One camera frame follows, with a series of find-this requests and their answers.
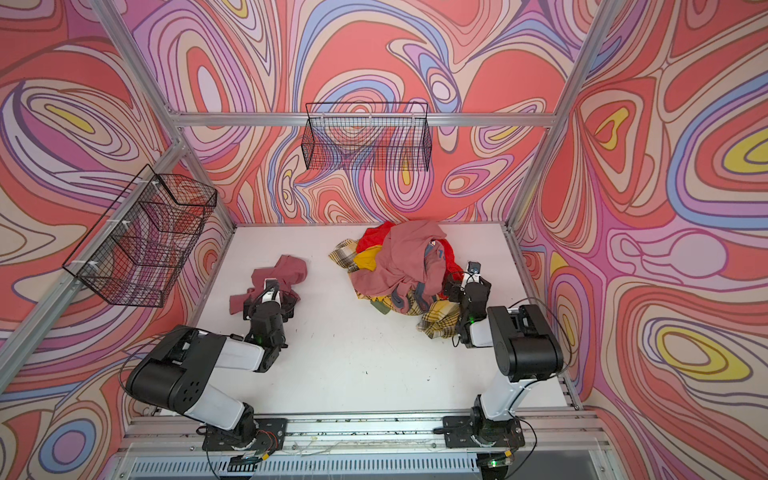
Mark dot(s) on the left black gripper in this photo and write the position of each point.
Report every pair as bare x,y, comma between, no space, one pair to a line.
286,309

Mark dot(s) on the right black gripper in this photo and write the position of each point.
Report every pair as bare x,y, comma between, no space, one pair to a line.
455,286

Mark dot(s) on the dusty pink ribbed cloth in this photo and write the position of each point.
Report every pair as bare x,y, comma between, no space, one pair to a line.
288,271

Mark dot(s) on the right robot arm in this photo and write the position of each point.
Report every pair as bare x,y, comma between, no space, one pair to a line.
526,352

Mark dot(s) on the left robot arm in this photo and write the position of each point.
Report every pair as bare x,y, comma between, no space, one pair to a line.
176,376

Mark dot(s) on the yellow plaid flannel cloth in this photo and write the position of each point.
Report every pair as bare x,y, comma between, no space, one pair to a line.
438,315

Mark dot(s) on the mustard yellow cloth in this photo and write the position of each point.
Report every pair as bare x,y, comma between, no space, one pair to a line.
366,260

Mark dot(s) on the dusty pink t-shirt with print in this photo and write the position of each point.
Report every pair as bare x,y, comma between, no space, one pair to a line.
411,257

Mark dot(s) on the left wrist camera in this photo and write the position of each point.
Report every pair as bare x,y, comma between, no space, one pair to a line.
271,292

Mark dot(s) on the black wire basket left wall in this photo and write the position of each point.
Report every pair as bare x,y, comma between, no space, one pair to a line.
145,247

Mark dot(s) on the black wire basket wall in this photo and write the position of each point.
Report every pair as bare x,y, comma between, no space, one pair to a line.
367,136
145,247

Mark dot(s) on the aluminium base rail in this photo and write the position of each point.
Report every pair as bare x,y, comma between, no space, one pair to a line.
566,444

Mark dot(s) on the black wire basket back wall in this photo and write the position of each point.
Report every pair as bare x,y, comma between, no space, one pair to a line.
367,136

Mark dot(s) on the aluminium frame profiles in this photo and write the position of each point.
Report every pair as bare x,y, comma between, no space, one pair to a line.
154,154

